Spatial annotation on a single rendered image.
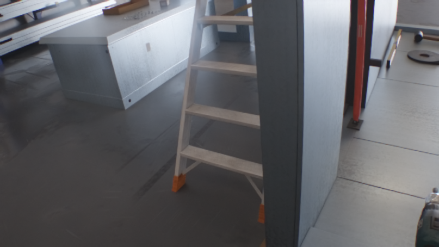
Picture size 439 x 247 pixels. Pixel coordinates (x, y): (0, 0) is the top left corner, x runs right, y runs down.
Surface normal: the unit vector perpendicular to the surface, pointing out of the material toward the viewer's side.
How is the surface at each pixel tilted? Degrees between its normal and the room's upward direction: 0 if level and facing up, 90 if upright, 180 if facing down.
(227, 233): 0
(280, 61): 90
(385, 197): 0
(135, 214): 0
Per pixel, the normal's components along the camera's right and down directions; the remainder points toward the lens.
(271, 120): -0.53, 0.49
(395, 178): -0.11, -0.85
